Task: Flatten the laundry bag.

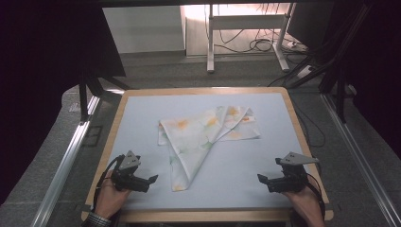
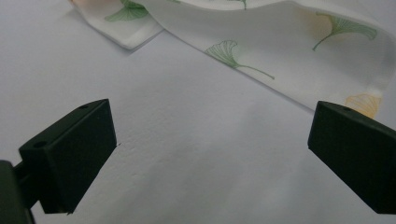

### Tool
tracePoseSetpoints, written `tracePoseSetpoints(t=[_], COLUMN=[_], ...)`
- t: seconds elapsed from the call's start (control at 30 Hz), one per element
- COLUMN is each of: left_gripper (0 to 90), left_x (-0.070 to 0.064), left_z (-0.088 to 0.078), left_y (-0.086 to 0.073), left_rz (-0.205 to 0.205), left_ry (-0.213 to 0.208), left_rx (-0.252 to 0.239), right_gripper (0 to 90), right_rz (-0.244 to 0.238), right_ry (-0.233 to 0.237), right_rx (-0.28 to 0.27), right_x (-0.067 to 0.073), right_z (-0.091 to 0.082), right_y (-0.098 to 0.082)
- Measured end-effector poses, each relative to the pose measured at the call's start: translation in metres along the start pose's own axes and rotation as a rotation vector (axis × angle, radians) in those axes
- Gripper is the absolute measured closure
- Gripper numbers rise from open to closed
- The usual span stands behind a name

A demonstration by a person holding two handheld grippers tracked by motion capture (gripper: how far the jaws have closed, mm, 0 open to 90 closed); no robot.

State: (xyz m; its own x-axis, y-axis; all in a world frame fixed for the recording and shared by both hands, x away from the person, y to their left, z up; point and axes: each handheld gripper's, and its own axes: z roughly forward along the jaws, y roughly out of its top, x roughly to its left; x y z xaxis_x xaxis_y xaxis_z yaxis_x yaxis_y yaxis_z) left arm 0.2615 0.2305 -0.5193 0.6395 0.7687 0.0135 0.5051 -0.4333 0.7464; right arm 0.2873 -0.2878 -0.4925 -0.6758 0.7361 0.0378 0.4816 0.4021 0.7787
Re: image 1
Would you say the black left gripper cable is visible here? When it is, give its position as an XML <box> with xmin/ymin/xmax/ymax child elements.
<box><xmin>93</xmin><ymin>153</ymin><xmax>126</xmax><ymax>210</ymax></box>

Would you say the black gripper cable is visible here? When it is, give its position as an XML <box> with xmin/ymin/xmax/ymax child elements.
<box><xmin>93</xmin><ymin>153</ymin><xmax>126</xmax><ymax>210</ymax></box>
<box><xmin>303</xmin><ymin>174</ymin><xmax>326</xmax><ymax>219</ymax></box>

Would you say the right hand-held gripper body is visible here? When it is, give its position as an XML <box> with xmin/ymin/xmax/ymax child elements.
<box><xmin>267</xmin><ymin>151</ymin><xmax>320</xmax><ymax>194</ymax></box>

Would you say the white power strip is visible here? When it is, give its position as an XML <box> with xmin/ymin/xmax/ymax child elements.
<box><xmin>295</xmin><ymin>64</ymin><xmax>317</xmax><ymax>79</ymax></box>

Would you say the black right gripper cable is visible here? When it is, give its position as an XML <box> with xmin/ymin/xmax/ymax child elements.
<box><xmin>303</xmin><ymin>174</ymin><xmax>326</xmax><ymax>219</ymax></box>

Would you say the black floor cable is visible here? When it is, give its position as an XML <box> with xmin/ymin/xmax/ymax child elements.
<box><xmin>292</xmin><ymin>102</ymin><xmax>326</xmax><ymax>148</ymax></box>

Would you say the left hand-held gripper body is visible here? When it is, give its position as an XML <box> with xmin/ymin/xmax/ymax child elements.
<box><xmin>111</xmin><ymin>150</ymin><xmax>150</xmax><ymax>194</ymax></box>

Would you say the white cabinet panel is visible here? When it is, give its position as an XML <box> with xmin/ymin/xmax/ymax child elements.
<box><xmin>101</xmin><ymin>6</ymin><xmax>187</xmax><ymax>55</ymax></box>

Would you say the black curtain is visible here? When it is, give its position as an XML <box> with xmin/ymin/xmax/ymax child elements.
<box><xmin>0</xmin><ymin>0</ymin><xmax>127</xmax><ymax>202</ymax></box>

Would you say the black metal stand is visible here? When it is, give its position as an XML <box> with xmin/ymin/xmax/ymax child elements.
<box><xmin>317</xmin><ymin>61</ymin><xmax>352</xmax><ymax>125</ymax></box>
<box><xmin>78</xmin><ymin>70</ymin><xmax>131</xmax><ymax>123</ymax></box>

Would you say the person's left hand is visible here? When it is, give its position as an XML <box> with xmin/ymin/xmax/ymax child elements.
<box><xmin>94</xmin><ymin>170</ymin><xmax>132</xmax><ymax>220</ymax></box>

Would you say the person's right hand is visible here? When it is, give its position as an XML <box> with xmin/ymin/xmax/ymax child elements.
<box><xmin>282</xmin><ymin>183</ymin><xmax>326</xmax><ymax>227</ymax></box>

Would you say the white leaf-print pillowcase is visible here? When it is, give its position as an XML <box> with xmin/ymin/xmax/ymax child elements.
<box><xmin>157</xmin><ymin>105</ymin><xmax>262</xmax><ymax>193</ymax></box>

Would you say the white desk frame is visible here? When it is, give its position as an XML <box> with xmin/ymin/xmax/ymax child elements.
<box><xmin>206</xmin><ymin>3</ymin><xmax>297</xmax><ymax>74</ymax></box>

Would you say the dark floor grate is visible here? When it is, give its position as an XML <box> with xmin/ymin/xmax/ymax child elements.
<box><xmin>82</xmin><ymin>125</ymin><xmax>104</xmax><ymax>148</ymax></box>

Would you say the pale blue table mat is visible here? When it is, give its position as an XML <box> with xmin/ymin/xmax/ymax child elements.
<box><xmin>103</xmin><ymin>92</ymin><xmax>305</xmax><ymax>212</ymax></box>

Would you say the aluminium floor rail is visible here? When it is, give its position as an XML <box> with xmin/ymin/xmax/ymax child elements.
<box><xmin>321</xmin><ymin>94</ymin><xmax>401</xmax><ymax>227</ymax></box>
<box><xmin>30</xmin><ymin>94</ymin><xmax>102</xmax><ymax>227</ymax></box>

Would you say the tangle of black floor cables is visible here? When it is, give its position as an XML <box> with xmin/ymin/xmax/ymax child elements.
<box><xmin>217</xmin><ymin>3</ymin><xmax>305</xmax><ymax>55</ymax></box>

